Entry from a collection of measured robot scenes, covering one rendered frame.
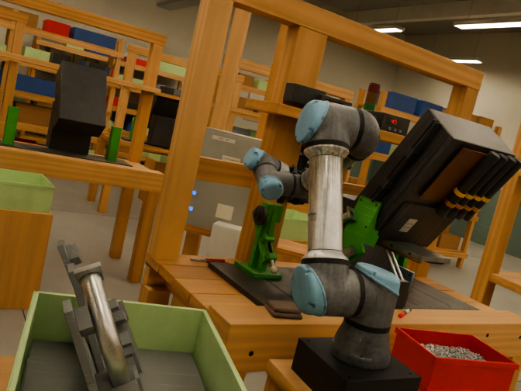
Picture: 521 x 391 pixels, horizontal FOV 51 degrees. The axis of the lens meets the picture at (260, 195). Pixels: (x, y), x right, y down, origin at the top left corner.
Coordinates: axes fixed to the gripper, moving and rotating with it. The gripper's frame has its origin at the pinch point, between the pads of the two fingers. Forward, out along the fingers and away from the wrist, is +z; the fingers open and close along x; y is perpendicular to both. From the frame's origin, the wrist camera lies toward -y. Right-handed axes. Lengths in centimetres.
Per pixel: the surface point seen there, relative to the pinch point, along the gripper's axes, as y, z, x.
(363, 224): 4.6, 18.1, -5.3
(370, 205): 9.6, 18.0, 0.4
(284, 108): 7.0, -22.1, 27.7
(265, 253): -25.2, -4.3, -12.1
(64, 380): -8, -79, -80
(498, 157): 54, 32, 2
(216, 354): 9, -52, -73
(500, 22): -13, 480, 570
